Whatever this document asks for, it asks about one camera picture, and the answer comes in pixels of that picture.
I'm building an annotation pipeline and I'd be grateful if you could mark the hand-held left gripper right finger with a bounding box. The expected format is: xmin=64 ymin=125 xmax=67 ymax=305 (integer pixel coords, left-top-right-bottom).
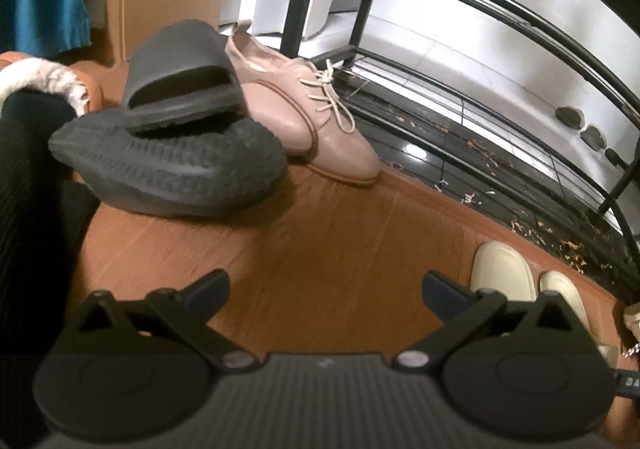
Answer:
xmin=390 ymin=270 xmax=583 ymax=373

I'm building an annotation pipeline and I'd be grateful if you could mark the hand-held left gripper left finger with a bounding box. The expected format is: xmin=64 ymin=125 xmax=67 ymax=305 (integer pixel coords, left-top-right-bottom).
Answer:
xmin=65 ymin=269 xmax=256 ymax=373

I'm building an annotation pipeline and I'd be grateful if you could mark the dark grey slide slipper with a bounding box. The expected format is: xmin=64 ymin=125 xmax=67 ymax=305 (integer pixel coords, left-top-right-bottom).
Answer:
xmin=48 ymin=109 xmax=288 ymax=217
xmin=120 ymin=19 xmax=243 ymax=134

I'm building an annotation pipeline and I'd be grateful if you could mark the pink lace-up leather shoe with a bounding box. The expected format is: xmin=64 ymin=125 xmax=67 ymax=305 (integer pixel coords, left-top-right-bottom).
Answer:
xmin=225 ymin=20 xmax=382 ymax=187

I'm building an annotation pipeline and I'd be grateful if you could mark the person's black clothed leg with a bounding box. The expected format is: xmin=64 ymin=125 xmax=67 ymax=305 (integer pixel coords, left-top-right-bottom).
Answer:
xmin=0 ymin=92 xmax=98 ymax=355

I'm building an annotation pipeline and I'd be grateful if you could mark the brown fur-lined slipper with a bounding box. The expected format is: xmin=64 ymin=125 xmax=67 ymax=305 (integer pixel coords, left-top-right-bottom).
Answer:
xmin=0 ymin=52 xmax=103 ymax=117

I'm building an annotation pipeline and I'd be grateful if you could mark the black metal shoe rack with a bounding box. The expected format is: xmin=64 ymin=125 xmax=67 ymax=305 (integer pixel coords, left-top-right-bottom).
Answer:
xmin=280 ymin=0 xmax=640 ymax=290

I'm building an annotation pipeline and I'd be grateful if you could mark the beige shoe with metal chain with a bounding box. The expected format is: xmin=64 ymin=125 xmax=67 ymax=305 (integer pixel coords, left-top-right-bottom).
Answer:
xmin=622 ymin=303 xmax=640 ymax=357

